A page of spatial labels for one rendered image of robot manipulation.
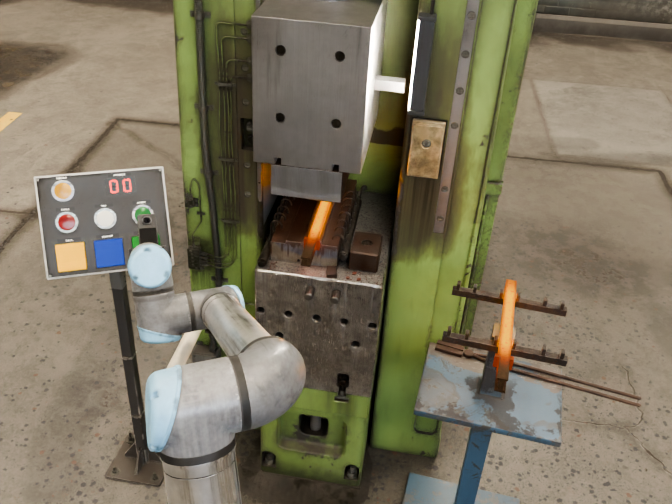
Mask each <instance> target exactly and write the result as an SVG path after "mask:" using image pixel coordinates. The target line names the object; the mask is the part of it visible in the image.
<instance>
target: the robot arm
mask: <svg viewBox="0 0 672 504"><path fill-rule="evenodd" d="M137 223H138V237H139V245H138V246H137V247H135V248H132V249H129V256H130V257H129V260H128V273H129V275H130V279H131V285H132V292H133V299H134V306H135V312H136V319H137V328H138V331H139V336H140V339H141V340H142V341H143V342H145V343H149V344H163V343H170V342H175V341H178V340H180V339H181V337H182V335H181V334H182V333H188V332H192V331H198V330H204V329H209V330H210V331H211V333H212V334H213V336H214V337H215V339H216V340H217V342H218V343H219V345H220V346H221V348H222V349H223V351H224V352H225V354H226V355H227V357H222V358H217V359H212V360H206V361H201V362H196V363H191V364H186V365H181V366H180V365H175V366H173V367H171V368H167V369H163V370H159V371H155V372H154V373H152V374H151V375H150V376H149V378H148V380H147V383H146V392H145V415H146V434H147V443H148V448H149V450H150V451H152V452H154V451H155V452H159V456H160V460H161V461H162V464H163V471H164V478H165V485H166V491H167V498H168V504H242V500H241V492H240V484H239V476H238V468H237V460H236V452H235V447H236V438H235V433H238V432H243V431H247V430H251V429H255V428H258V427H261V426H263V425H266V424H268V423H270V422H272V421H274V420H276V419H277V418H278V417H280V416H281V415H283V414H284V413H285V412H286V411H288V410H289V409H290V408H291V407H292V406H293V405H294V403H295V402H296V401H297V399H298V398H299V396H300V394H301V393H302V390H303V387H304V384H305V379H306V368H305V364H304V360H303V358H302V356H301V354H300V353H299V351H298V350H297V349H296V348H295V347H294V346H293V345H292V344H291V343H290V342H289V341H287V340H285V339H284V338H281V337H278V336H271V335H270V334H269V333H268V332H267V331H266V330H265V329H264V328H263V327H262V326H261V325H260V324H259V323H258V322H257V321H256V320H255V319H254V318H253V317H252V316H251V315H250V314H249V313H248V312H247V311H246V310H245V303H244V299H243V295H242V293H241V291H240V289H239V288H238V287H237V286H235V285H224V286H222V287H217V288H211V289H205V290H198V291H192V292H187V293H180V294H175V293H174V286H173V279H172V272H171V270H172V262H171V258H170V256H169V255H168V253H167V252H166V249H165V246H164V245H159V242H158V230H157V221H156V215H155V214H142V215H138V216H137Z"/></svg>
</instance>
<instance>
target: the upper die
mask: <svg viewBox="0 0 672 504"><path fill-rule="evenodd" d="M349 174H350V173H345V172H339V165H334V167H333V170H332V171H328V170H320V169H311V168H303V167H295V166H286V165H281V158H278V159H277V161H276V163H275V164H271V194H274V195H282V196H290V197H298V198H306V199H314V200H322V201H330V202H338V203H341V200H342V196H343V193H344V190H345V187H346V184H347V180H348V177H349Z"/></svg>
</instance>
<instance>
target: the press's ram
mask: <svg viewBox="0 0 672 504"><path fill-rule="evenodd" d="M387 2H388V0H347V1H339V2H328V1H318V0H265V1H264V3H263V4H262V5H261V6H260V7H259V8H258V9H257V10H256V11H255V12H254V13H253V14H252V16H251V37H252V106H253V161H254V162H261V163H269V164H275V163H276V161H277V159H278V158H281V165H286V166H295V167H303V168H311V169H320V170H328V171H332V170H333V167H334V165H339V172H345V173H353V174H361V171H362V168H363V164H364V161H365V157H366V153H367V150H368V146H369V143H370V139H371V136H372V132H373V129H374V125H375V122H376V118H377V115H378V104H379V93H380V91H390V92H399V93H404V90H405V83H406V78H399V77H390V76H381V70H382V59H383V47H384V36H385V25H386V13H387Z"/></svg>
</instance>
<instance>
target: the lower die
mask: <svg viewBox="0 0 672 504"><path fill-rule="evenodd" d="M356 187H357V180H352V179H348V180H347V184H346V187H345V190H344V193H343V196H342V200H341V203H338V202H331V205H330V208H329V211H328V214H327V217H326V220H325V223H324V226H323V229H322V232H321V235H320V238H319V239H320V249H319V251H318V250H316V251H315V254H314V257H313V260H312V263H311V265H316V266H323V267H327V266H337V265H338V261H339V252H340V248H341V244H342V238H341V237H339V236H336V237H334V240H332V236H333V235H335V234H340V235H342V236H343V237H344V233H345V231H344V230H343V229H342V228H338V229H337V230H336V232H334V229H335V228H336V227H337V226H342V227H344V228H345V229H346V227H347V223H346V222H345V221H339V223H338V224H337V223H336V222H337V220H338V219H341V218H344V219H346V220H347V221H348V220H349V215H348V214H346V213H342V214H341V216H340V217H339V213H340V212H342V211H347V212H349V213H351V208H350V207H349V206H344V207H343V209H341V206H342V205H343V204H350V205H351V206H352V205H353V201H352V200H351V199H346V200H345V202H343V200H344V198H346V197H351V198H353V199H354V200H355V194H354V193H352V192H349V193H348V194H347V196H346V195H345V193H346V192H347V191H348V190H353V191H355V192H356ZM289 199H290V200H291V201H292V206H290V202H289V201H288V203H287V205H286V206H287V207H288V208H289V214H287V209H286V208H285V210H284V212H283V214H285V216H286V221H284V217H283V215H282V217H281V219H280V221H281V222H282V224H283V229H281V225H280V223H279V224H278V226H277V228H276V231H275V233H274V235H273V237H272V240H271V260H277V261H285V262H293V263H300V264H301V262H302V259H301V255H302V252H303V250H304V237H308V235H309V232H310V230H311V227H312V224H313V221H314V218H315V216H316V213H317V210H318V207H319V205H320V202H321V201H317V200H309V199H306V198H298V197H295V200H293V197H290V198H289ZM297 259H300V262H297Z"/></svg>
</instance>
